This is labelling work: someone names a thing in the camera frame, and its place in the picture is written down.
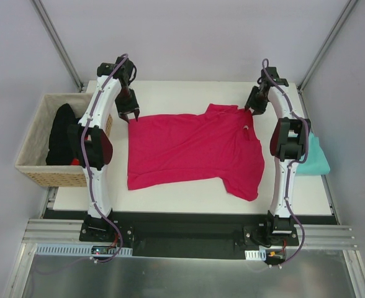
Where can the red t shirt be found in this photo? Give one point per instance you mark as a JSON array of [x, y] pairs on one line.
[[75, 162]]

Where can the pink t shirt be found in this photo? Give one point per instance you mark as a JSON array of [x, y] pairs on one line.
[[219, 143]]

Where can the right rear aluminium post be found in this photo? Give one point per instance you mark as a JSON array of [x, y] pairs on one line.
[[336, 28]]

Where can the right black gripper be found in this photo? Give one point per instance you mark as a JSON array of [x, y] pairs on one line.
[[256, 103]]

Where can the right white cable duct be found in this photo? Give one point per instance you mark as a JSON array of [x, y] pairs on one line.
[[255, 255]]

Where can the black t shirt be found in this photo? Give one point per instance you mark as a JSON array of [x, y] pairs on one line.
[[59, 149]]

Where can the aluminium post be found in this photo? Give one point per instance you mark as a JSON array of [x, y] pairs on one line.
[[336, 28], [51, 30]]

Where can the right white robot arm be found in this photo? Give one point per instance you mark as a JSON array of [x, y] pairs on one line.
[[289, 144]]

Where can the wicker laundry basket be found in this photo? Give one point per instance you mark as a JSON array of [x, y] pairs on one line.
[[42, 138]]

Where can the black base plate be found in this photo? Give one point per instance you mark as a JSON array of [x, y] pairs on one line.
[[174, 235]]

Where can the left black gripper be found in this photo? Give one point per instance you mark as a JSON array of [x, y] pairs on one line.
[[127, 108]]

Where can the left white cable duct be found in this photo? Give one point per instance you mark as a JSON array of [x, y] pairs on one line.
[[81, 250]]

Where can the white cable duct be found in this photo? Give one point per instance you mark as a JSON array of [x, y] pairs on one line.
[[255, 255], [81, 250]]

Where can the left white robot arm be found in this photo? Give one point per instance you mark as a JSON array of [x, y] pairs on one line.
[[88, 139]]

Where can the left rear aluminium post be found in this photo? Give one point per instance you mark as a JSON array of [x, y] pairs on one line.
[[51, 30]]

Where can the folded teal t shirt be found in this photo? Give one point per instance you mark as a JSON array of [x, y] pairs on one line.
[[316, 163]]

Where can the aluminium rail frame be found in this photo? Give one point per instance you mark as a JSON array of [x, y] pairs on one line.
[[328, 264]]

